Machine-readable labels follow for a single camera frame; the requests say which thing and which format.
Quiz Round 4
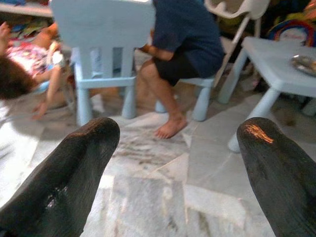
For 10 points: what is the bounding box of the person in navy shirt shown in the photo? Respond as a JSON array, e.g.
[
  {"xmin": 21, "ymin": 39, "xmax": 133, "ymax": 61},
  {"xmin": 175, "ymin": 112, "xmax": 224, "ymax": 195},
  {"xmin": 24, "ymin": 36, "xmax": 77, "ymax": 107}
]
[{"xmin": 137, "ymin": 0, "xmax": 225, "ymax": 139}]

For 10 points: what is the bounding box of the child in floral clothes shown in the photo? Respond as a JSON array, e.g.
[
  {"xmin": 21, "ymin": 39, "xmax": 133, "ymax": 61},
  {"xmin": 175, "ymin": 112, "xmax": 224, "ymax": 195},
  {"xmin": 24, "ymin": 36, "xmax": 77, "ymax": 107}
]
[{"xmin": 0, "ymin": 21, "xmax": 77, "ymax": 120}]

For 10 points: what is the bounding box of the small light blue table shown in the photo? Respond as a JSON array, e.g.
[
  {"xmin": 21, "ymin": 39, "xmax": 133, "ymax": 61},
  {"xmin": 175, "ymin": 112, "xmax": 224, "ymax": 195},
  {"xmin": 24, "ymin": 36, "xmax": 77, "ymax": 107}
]
[{"xmin": 217, "ymin": 36, "xmax": 316, "ymax": 153}]

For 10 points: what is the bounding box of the light blue child chair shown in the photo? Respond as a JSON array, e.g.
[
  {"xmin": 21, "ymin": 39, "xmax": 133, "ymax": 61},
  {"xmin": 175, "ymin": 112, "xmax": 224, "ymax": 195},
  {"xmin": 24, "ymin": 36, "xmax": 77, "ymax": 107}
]
[{"xmin": 50, "ymin": 0, "xmax": 156, "ymax": 126}]

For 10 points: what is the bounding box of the rainbow coloured toy bag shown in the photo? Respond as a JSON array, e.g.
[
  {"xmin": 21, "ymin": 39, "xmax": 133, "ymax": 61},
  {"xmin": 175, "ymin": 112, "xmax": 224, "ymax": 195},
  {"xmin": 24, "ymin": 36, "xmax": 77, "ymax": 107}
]
[{"xmin": 266, "ymin": 19, "xmax": 316, "ymax": 47}]

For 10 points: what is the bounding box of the round metal plate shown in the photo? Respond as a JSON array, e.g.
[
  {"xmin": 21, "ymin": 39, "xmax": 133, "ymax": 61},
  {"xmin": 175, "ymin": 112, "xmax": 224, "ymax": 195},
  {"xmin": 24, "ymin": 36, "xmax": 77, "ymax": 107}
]
[{"xmin": 290, "ymin": 54, "xmax": 316, "ymax": 75}]

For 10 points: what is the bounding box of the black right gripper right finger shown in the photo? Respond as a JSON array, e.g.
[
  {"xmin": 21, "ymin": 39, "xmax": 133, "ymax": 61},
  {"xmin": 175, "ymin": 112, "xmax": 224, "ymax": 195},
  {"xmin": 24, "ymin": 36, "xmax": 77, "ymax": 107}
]
[{"xmin": 236, "ymin": 117, "xmax": 316, "ymax": 237}]

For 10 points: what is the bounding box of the white high chair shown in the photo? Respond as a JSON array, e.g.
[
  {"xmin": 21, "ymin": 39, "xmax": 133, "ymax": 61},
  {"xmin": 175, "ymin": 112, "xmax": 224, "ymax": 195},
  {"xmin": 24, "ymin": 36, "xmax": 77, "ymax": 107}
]
[{"xmin": 204, "ymin": 0, "xmax": 271, "ymax": 87}]

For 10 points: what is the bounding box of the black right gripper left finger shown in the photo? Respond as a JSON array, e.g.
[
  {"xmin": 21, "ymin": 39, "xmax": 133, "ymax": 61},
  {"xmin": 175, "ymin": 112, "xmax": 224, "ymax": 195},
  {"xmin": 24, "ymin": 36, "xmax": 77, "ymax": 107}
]
[{"xmin": 0, "ymin": 117, "xmax": 121, "ymax": 237}]

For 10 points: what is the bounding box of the light blue plastic stool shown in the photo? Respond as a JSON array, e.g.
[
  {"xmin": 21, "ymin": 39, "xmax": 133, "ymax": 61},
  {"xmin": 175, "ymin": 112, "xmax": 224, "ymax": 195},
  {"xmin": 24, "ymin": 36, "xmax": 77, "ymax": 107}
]
[{"xmin": 155, "ymin": 74, "xmax": 215, "ymax": 122}]

